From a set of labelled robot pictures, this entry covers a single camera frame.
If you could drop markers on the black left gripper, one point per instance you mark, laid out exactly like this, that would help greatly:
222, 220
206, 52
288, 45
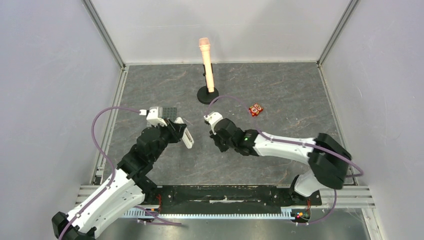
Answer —
175, 129

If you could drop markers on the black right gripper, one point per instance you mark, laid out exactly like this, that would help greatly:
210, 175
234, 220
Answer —
216, 138

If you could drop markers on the white remote control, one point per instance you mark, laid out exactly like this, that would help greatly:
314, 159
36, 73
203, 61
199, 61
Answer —
187, 138

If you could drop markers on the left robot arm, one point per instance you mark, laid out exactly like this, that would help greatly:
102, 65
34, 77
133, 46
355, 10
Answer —
125, 188

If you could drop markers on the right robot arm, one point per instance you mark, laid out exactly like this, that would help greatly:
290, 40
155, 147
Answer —
328, 161

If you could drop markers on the dark grey studded baseplate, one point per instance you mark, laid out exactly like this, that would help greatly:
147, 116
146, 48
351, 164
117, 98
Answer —
169, 113

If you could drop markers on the red owl toy block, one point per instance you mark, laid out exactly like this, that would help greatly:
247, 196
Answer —
255, 109

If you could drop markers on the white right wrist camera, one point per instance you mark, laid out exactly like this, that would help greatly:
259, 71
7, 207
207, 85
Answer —
212, 119

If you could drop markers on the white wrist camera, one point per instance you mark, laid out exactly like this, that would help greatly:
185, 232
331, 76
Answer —
154, 116
212, 119

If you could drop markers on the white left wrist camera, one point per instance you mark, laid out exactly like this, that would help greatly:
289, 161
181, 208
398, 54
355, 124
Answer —
154, 116

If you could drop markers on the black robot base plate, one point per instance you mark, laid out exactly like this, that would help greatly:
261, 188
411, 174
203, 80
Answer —
226, 199

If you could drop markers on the white slotted cable duct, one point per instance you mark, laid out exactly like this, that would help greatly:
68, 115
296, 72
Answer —
284, 214

